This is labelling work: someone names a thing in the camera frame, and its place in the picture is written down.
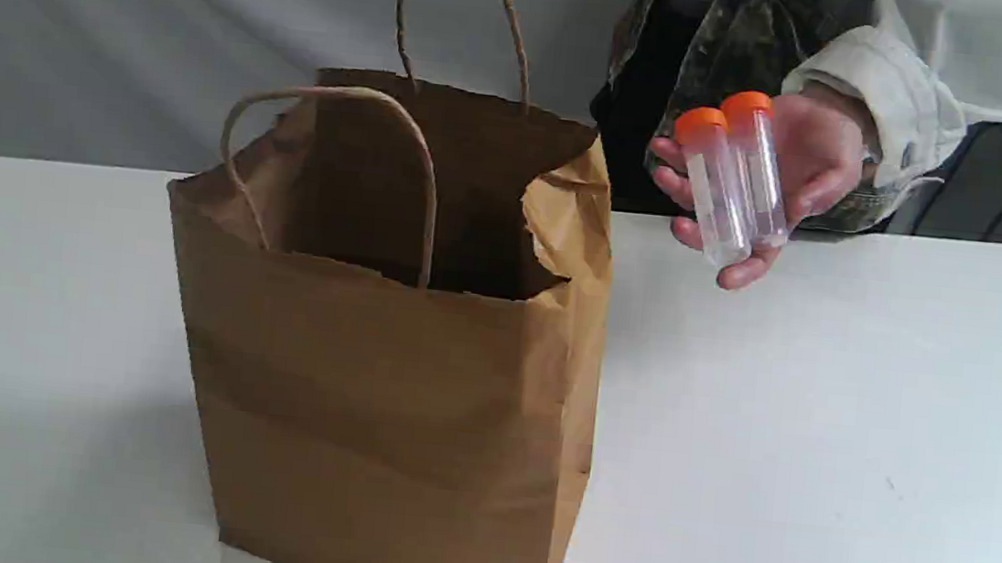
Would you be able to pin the person's torso in camouflage jacket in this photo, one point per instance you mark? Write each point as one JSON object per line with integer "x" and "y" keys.
{"x": 667, "y": 56}

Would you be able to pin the brown paper bag with handles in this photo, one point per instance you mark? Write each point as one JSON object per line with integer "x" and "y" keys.
{"x": 395, "y": 296}

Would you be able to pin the person's forearm in white sleeve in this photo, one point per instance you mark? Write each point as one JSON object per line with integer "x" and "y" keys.
{"x": 925, "y": 69}

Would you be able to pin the clear tube orange cap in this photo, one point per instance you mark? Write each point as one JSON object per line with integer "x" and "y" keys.
{"x": 749, "y": 119}
{"x": 720, "y": 202}

